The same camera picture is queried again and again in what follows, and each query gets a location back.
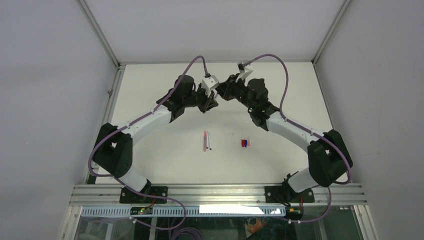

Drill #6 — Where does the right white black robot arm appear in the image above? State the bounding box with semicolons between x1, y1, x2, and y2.
216;75;353;203

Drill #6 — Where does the aluminium front rail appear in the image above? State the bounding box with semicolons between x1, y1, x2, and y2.
69;183;368;207

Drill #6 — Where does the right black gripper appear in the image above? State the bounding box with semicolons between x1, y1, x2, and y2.
213;76;254;113

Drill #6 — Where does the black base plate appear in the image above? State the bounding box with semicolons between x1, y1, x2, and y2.
264;185;315;204
119;185;169;204

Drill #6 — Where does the blue tipped white pen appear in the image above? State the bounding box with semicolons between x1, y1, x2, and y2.
209;133;212;150

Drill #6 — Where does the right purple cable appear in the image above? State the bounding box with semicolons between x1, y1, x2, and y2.
243;54;353;223

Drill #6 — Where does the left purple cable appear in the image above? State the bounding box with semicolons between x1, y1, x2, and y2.
87;55;210;240

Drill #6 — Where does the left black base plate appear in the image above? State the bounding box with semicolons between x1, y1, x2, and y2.
119;185;169;204

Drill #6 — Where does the white slotted cable duct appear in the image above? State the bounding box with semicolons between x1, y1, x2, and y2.
81;204;286;218

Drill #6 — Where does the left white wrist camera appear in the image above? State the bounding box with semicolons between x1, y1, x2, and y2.
200;74;219;98

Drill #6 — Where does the orange object below table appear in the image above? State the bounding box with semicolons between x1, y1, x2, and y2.
246;217;267;234

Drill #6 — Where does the pink pen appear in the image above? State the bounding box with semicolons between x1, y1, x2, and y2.
203;131;208;152

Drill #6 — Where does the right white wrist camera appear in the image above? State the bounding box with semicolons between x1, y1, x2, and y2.
235;61;254;82

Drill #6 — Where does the purple cable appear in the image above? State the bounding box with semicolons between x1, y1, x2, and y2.
87;55;210;240
243;54;353;223

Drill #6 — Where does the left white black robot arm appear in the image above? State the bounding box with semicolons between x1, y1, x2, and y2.
88;75;219;203

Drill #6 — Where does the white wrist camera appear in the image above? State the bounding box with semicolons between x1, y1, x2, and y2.
235;61;254;82
200;74;219;98

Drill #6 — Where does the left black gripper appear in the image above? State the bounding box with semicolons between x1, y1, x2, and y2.
183;83;219;113

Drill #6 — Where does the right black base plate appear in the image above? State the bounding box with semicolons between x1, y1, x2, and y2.
264;185;315;204

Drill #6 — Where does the red tipped white pen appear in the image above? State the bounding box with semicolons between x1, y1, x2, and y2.
206;132;210;150

